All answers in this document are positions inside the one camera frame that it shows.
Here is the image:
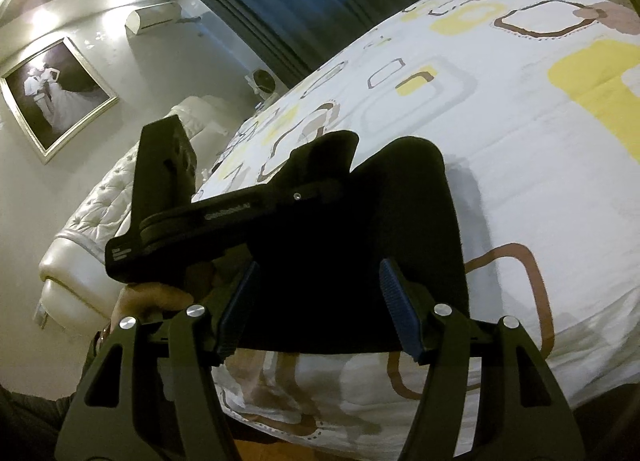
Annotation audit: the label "black pants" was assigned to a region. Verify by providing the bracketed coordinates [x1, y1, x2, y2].
[230, 130, 469, 355]

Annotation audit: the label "person left forearm dark sleeve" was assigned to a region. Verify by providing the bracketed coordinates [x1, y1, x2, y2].
[0, 330, 109, 461]

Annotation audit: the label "person left hand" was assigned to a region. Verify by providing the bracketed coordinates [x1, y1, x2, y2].
[110, 282, 194, 331]

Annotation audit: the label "white tufted headboard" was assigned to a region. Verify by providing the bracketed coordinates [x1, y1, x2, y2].
[34, 96, 246, 337]

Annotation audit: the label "small black round fan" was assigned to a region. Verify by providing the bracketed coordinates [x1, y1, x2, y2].
[245, 69, 277, 100]

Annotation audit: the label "framed wedding photograph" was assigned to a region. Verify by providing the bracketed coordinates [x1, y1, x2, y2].
[1, 37, 118, 164]

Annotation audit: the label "white patterned bed cover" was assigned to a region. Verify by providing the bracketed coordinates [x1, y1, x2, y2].
[192, 0, 640, 451]

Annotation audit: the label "white wall air conditioner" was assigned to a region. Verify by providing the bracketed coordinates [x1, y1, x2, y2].
[125, 2, 181, 35]

